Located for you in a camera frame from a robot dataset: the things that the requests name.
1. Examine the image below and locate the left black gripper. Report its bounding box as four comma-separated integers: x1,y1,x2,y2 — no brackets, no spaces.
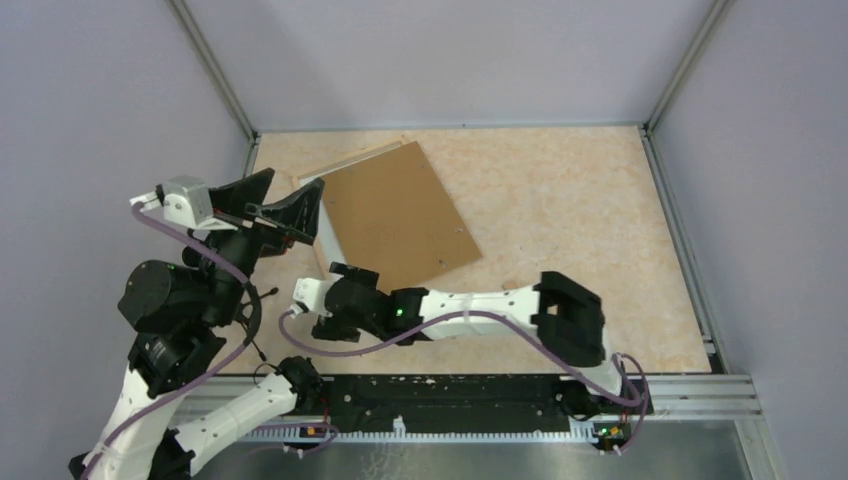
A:
202,166,328,323

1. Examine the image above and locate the wooden picture frame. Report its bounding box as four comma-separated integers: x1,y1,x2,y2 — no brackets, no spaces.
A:
292,135,412,280

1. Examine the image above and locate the brown frame backing board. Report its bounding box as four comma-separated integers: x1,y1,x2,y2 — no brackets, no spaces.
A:
323,142,482,292

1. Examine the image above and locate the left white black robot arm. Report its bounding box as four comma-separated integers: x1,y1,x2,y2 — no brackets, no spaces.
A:
69,168,324,479

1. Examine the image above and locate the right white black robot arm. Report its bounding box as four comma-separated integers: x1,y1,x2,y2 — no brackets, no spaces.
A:
293,263,642,412

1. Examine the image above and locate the black microphone on stand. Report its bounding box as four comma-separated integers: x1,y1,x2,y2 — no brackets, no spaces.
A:
239,287,279,363

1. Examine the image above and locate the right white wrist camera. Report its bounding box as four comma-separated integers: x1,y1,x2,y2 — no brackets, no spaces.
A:
291,278,333,316

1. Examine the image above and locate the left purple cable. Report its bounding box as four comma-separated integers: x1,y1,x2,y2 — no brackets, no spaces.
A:
79,201,339,480

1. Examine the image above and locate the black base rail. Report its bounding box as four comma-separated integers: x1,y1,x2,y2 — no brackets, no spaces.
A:
282,374,654,434

